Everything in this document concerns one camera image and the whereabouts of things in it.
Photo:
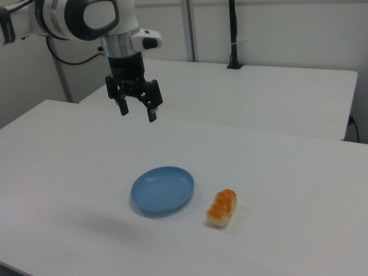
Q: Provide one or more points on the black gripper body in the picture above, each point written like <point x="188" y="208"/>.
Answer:
<point x="126" y="67"/>

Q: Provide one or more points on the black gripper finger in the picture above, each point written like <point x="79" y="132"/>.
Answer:
<point x="123" y="107"/>
<point x="152" y="100"/>

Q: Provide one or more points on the bread with orange topping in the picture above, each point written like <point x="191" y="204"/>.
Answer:
<point x="222" y="207"/>

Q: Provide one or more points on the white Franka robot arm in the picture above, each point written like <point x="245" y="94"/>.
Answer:
<point x="95" y="14"/>

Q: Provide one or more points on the blue round plate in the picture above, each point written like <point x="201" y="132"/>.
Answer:
<point x="162" y="190"/>

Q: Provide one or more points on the black pole with base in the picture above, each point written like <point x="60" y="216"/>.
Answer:
<point x="234" y="34"/>

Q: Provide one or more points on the thin aluminium frame post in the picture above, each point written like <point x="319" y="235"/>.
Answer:
<point x="63" y="80"/>

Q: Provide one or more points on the wide aluminium frame post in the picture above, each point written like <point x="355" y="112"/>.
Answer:
<point x="190" y="28"/>

